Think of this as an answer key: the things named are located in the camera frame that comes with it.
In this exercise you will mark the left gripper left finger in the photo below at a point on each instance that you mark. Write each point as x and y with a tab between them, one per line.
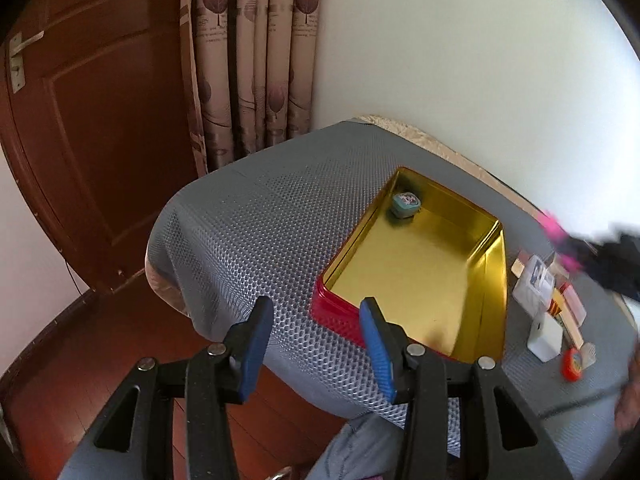
131	438

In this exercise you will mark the beige patterned curtain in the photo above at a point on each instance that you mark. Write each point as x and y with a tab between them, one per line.
248	73

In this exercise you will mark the gold tablecloth edge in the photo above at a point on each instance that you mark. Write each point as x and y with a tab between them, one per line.
429	143

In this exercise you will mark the brown wooden door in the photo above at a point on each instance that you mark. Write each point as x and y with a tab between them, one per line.
98	139

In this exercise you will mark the grey trouser leg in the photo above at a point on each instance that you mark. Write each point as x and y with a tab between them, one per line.
367	447

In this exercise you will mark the white power adapter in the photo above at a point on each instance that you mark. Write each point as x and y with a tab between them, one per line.
545	337

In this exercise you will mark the person right hand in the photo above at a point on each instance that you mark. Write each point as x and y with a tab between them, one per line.
627	411

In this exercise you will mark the black white zigzag cube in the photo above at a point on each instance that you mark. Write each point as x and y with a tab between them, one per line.
588	353

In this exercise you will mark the yellow small box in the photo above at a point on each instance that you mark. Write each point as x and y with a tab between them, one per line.
556	305

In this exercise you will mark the orange tape measure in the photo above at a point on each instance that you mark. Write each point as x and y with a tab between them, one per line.
571	368

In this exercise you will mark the gold textured case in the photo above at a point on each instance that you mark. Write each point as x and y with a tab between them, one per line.
570	327

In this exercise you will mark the red gold toffee tin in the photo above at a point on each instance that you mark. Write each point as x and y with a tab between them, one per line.
440	275

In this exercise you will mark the clear box with red card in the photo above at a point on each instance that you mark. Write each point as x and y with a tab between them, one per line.
573	303

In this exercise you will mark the tan red cardboard box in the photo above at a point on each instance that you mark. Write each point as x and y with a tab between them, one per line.
519	263

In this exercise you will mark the teal small round tin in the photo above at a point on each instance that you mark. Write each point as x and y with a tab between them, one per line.
405	205

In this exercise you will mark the grey mesh table mat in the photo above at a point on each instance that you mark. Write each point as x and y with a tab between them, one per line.
270	223

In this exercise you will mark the silver door handle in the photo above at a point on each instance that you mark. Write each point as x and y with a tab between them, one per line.
17	45

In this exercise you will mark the clear long plastic box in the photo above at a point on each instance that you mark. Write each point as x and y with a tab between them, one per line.
534	287

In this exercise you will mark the magenta rectangular block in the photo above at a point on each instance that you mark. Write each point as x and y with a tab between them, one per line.
556	232

